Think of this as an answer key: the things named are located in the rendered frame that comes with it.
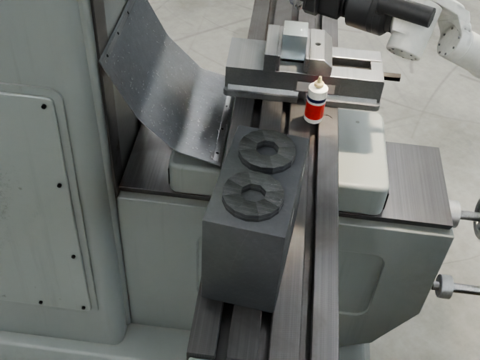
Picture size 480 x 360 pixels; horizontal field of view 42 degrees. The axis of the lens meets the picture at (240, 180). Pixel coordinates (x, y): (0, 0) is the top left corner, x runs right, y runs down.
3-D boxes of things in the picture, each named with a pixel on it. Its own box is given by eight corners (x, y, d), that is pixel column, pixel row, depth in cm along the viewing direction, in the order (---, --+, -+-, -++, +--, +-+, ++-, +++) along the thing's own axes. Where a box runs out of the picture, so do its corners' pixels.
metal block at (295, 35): (304, 46, 139) (308, 22, 134) (303, 61, 134) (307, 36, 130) (281, 43, 139) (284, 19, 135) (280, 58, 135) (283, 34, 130)
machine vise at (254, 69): (376, 73, 147) (386, 33, 139) (379, 111, 136) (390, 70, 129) (230, 58, 148) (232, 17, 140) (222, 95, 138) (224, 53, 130)
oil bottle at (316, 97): (322, 113, 135) (330, 71, 127) (322, 125, 132) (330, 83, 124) (303, 111, 135) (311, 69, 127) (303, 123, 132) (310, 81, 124)
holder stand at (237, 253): (296, 215, 113) (311, 131, 99) (273, 314, 98) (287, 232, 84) (233, 201, 115) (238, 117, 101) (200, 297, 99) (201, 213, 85)
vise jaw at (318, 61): (330, 46, 142) (333, 30, 139) (331, 76, 133) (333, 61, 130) (304, 43, 142) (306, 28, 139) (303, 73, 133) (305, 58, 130)
